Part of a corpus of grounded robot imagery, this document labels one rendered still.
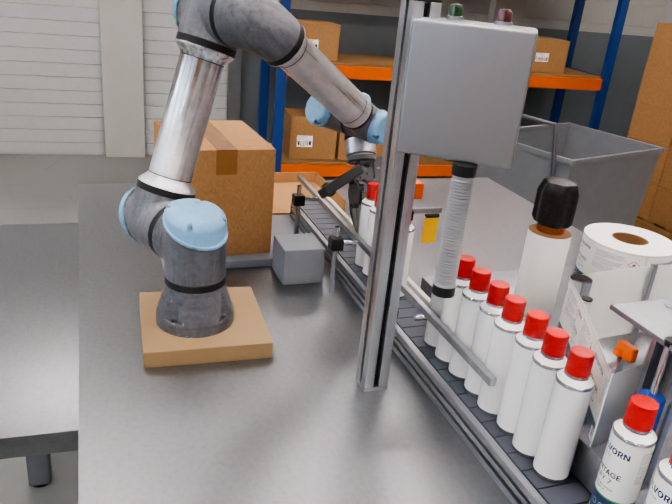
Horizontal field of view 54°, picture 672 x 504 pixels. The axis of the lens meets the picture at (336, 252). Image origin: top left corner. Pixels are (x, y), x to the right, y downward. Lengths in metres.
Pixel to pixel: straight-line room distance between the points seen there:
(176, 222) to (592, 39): 5.97
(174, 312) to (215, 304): 0.08
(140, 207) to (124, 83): 4.14
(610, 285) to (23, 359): 1.08
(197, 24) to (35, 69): 4.27
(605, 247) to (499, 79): 0.69
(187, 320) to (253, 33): 0.54
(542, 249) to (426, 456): 0.53
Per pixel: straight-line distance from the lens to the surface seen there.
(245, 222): 1.65
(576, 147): 4.30
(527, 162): 3.52
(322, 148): 5.10
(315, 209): 1.94
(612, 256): 1.57
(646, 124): 5.04
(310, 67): 1.32
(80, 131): 5.61
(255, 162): 1.61
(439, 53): 0.98
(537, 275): 1.44
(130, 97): 5.48
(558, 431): 1.01
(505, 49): 0.97
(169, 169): 1.34
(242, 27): 1.24
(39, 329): 1.43
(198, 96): 1.33
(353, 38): 5.81
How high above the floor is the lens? 1.53
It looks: 23 degrees down
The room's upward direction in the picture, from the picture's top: 6 degrees clockwise
